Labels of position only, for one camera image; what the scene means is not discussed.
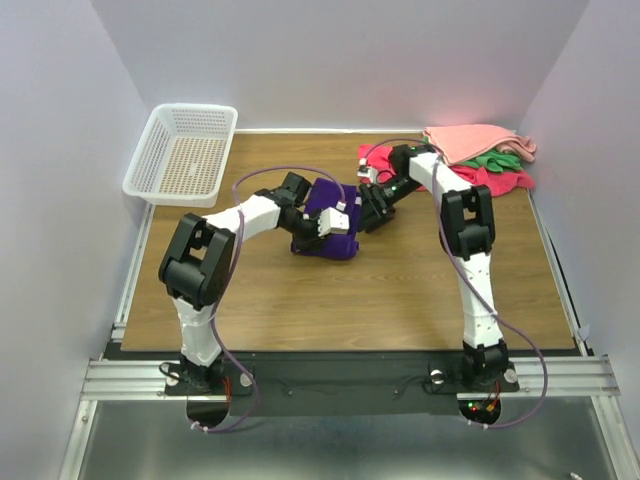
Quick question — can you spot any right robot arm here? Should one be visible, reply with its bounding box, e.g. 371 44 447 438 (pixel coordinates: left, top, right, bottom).
358 145 509 390

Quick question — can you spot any green towel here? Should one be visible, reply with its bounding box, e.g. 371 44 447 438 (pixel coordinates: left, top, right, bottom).
422 139 524 175

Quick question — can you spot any purple towel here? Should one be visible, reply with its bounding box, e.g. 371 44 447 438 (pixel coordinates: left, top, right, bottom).
291 178 361 260

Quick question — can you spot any hot pink towel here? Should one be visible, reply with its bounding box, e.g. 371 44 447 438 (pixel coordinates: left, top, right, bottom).
358 144 535 197

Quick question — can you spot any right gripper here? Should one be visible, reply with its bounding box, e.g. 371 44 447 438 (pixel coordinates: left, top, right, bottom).
356 176 422 232

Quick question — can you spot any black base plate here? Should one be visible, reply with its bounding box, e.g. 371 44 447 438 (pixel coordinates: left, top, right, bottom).
111 351 519 424

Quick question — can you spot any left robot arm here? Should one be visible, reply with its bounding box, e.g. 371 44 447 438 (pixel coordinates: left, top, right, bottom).
158 172 322 394

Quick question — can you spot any salmon pink towel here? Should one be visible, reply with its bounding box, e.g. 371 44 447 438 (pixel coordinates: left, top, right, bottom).
423 124 537 166

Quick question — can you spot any white plastic basket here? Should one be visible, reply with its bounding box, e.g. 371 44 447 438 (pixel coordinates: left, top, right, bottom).
122 103 238 208

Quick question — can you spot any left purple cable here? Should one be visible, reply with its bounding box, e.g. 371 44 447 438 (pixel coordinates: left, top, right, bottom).
192 167 347 434

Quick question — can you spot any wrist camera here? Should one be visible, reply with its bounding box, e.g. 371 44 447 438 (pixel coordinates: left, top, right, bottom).
357 158 379 184
317 207 350 237

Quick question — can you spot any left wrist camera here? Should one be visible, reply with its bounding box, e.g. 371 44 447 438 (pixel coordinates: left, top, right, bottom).
317 207 350 237

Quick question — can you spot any aluminium frame rail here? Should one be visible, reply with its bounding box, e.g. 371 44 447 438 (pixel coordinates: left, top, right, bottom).
81 356 620 401

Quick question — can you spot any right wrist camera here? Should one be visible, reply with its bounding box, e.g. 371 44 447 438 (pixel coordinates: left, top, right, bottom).
357 158 379 184

